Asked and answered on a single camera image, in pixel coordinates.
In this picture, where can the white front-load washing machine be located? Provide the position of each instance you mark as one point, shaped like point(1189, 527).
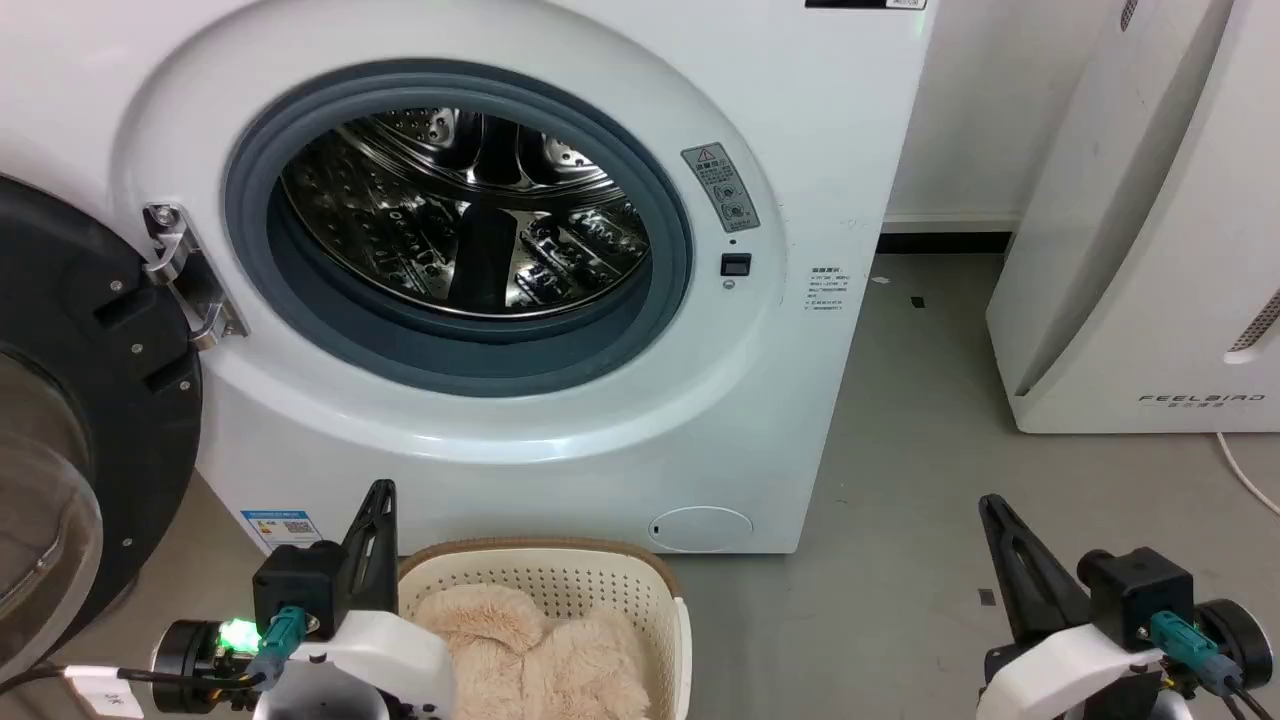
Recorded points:
point(800, 150)

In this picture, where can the small printed text label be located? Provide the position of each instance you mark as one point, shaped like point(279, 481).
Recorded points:
point(828, 290)

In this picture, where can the cream perforated laundry basket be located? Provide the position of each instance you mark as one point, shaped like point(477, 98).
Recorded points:
point(560, 585)

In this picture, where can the grey rubber door gasket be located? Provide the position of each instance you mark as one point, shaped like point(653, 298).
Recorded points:
point(640, 330)

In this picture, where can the beige fluffy fabric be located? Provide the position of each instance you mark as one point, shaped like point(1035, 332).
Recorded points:
point(520, 660)

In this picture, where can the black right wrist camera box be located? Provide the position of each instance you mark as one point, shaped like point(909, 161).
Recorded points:
point(1135, 595)

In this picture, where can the black door latch socket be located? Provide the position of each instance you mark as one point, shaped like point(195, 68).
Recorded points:
point(736, 265)

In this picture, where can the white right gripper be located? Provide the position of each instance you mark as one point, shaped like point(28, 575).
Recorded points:
point(1060, 675)

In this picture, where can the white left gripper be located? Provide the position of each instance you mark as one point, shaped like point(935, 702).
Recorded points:
point(390, 665)

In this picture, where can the stainless steel washing machine drum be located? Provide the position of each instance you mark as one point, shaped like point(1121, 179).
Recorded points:
point(400, 220)

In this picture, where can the white air purifier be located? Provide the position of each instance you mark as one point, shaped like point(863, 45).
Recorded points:
point(1130, 250)

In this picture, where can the oval drain filter cover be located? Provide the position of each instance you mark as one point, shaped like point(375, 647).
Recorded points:
point(700, 528)

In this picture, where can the black washing machine door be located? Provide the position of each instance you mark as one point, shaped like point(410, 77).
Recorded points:
point(60, 280)

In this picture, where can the metal door hinge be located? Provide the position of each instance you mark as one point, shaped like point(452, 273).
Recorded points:
point(190, 280)

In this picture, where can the grey warning sticker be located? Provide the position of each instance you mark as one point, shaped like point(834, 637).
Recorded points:
point(722, 186)

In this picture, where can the blue energy label sticker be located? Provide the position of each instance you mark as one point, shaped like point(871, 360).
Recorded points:
point(282, 530)

